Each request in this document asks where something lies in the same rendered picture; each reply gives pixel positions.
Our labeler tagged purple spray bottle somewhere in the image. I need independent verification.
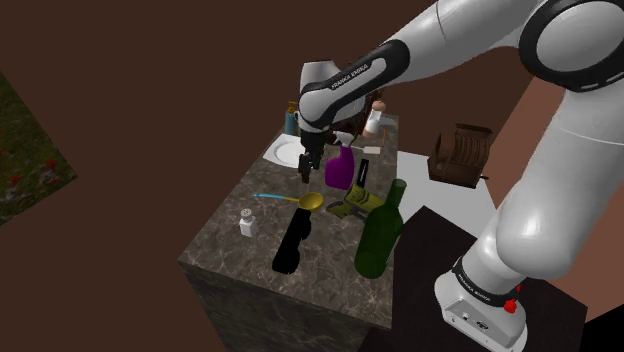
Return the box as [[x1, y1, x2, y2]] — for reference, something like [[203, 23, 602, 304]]
[[324, 144, 356, 191]]

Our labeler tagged white bottle with brown cap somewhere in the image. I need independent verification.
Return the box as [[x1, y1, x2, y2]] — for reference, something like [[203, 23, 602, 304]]
[[362, 100, 388, 139]]

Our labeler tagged green glass bottle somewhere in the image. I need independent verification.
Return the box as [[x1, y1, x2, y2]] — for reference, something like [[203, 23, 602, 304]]
[[353, 178, 408, 280]]

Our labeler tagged white salt shaker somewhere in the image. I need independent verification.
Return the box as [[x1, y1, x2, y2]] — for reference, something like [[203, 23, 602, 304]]
[[238, 207, 258, 239]]

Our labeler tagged white round sink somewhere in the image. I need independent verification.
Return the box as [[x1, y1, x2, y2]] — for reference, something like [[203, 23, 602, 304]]
[[263, 134, 306, 170]]

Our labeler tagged yellow ladle with blue handle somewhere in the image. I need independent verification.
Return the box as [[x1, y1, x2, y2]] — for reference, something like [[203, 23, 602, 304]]
[[252, 191, 325, 213]]

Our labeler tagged olive yellow power drill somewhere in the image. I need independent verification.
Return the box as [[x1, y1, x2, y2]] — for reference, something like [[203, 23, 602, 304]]
[[325, 184, 385, 221]]

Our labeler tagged dark robot stand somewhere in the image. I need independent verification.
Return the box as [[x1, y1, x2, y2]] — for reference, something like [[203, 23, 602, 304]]
[[359, 205, 589, 352]]

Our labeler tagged flower meadow wall picture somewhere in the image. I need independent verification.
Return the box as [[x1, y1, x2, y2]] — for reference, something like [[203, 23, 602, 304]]
[[0, 71, 78, 226]]

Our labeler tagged brown wooden dish rack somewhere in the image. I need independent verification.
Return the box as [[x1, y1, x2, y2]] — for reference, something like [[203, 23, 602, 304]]
[[427, 123, 494, 190]]

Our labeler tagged blue soap dispenser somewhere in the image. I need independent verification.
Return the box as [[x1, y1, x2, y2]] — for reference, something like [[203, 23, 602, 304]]
[[284, 100, 301, 137]]

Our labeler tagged black pepper mill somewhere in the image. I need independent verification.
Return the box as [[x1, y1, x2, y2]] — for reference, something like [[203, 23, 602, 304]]
[[271, 208, 313, 276]]

